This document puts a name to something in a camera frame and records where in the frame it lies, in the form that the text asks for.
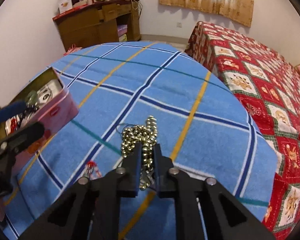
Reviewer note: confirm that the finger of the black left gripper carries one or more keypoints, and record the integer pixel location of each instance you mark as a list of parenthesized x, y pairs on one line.
[(21, 136)]

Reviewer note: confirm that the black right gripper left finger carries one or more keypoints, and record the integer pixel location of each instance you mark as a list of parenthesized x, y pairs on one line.
[(90, 209)]

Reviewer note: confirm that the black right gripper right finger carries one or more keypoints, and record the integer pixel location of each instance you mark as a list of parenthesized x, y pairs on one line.
[(204, 209)]

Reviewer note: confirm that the green jade bangle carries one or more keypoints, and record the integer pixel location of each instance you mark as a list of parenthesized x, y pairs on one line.
[(32, 102)]

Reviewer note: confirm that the blue plaid tablecloth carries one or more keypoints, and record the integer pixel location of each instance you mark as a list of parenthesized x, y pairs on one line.
[(201, 126)]

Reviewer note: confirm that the red patterned bedspread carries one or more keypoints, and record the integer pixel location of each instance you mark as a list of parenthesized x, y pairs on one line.
[(269, 88)]

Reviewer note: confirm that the red flat box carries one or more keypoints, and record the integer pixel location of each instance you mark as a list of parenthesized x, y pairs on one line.
[(69, 13)]

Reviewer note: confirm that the white product box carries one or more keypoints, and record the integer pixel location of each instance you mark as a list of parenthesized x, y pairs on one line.
[(64, 5)]

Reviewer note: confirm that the brown wooden desk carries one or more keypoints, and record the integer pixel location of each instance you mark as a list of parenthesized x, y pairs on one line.
[(99, 24)]

